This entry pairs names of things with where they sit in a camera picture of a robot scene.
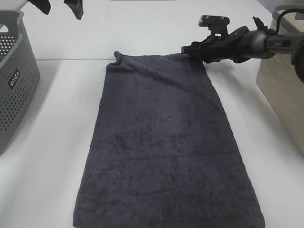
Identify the grey perforated plastic basket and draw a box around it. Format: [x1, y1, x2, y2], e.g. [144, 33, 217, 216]
[0, 9, 40, 152]

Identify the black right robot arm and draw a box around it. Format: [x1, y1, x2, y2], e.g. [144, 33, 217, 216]
[181, 26, 304, 82]

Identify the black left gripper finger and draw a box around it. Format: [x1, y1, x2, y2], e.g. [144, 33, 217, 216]
[28, 0, 51, 15]
[64, 0, 84, 20]

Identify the dark grey towel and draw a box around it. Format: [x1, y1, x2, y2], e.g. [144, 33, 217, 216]
[73, 52, 266, 228]

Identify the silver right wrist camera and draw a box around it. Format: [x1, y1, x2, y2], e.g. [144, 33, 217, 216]
[198, 15, 230, 37]

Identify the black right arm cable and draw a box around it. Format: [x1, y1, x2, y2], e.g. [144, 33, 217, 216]
[251, 8, 304, 34]

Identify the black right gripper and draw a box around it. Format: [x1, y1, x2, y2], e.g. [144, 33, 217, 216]
[181, 36, 236, 63]

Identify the beige bin with grey rim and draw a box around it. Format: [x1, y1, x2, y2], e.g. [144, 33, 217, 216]
[256, 5, 304, 159]

